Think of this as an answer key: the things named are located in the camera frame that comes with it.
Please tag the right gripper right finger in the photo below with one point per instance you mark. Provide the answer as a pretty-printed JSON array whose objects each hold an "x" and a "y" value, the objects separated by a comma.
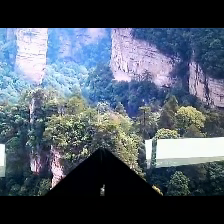
[{"x": 126, "y": 180}]

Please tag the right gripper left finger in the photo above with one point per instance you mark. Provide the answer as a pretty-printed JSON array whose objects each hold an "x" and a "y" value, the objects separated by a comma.
[{"x": 83, "y": 180}]

